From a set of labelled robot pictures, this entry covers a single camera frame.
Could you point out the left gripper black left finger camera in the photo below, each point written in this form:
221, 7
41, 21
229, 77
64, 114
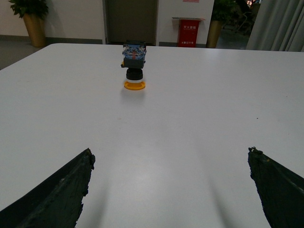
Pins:
57, 201

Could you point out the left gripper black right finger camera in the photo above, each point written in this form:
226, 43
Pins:
281, 191

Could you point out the yellow mushroom push button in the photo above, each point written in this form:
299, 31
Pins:
134, 53

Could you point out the grey curtain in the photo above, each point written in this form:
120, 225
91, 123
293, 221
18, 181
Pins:
279, 26

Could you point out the red fire extinguisher box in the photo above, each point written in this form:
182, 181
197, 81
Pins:
188, 31

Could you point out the left potted plant gold vase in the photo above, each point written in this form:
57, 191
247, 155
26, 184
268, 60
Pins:
33, 13

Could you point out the potted plant gold vase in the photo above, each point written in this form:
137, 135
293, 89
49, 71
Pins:
222, 12
33, 13

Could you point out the right potted plant gold vase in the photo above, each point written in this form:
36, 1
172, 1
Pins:
222, 12

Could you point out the dark doorway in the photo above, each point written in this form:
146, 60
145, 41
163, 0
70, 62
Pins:
130, 20

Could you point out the pink wall notice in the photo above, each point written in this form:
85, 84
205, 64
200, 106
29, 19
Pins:
192, 1

